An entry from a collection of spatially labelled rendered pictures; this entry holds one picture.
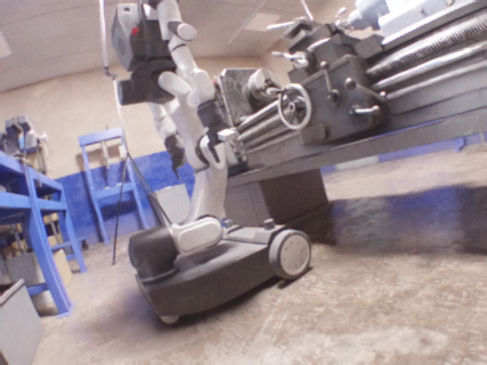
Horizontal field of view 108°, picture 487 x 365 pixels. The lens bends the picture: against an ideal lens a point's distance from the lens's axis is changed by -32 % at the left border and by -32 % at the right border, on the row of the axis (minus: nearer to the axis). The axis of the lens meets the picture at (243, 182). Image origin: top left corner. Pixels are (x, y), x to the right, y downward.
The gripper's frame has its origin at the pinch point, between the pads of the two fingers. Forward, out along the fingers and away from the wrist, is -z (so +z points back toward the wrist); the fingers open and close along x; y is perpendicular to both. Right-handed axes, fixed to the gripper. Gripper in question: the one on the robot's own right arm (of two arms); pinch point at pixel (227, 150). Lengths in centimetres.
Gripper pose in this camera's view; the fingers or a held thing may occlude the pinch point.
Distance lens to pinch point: 96.0
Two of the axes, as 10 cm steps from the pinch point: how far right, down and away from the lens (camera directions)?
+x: 7.2, -4.3, 5.4
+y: -5.4, 1.3, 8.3
